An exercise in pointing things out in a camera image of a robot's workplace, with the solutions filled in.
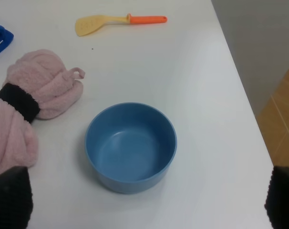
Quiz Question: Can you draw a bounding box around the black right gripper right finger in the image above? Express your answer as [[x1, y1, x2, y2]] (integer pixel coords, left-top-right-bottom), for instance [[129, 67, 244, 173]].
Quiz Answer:
[[264, 166, 289, 229]]

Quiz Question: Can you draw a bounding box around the blue plastic bowl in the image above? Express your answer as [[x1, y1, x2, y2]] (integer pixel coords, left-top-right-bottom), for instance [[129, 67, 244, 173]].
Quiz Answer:
[[84, 102, 177, 194]]

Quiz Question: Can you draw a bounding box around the pink towel with black band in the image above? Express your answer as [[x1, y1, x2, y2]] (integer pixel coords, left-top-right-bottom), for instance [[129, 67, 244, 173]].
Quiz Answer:
[[0, 49, 85, 174]]

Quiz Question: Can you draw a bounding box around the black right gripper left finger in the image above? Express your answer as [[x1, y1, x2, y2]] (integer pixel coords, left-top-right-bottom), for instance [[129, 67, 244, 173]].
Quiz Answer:
[[0, 166, 33, 229]]

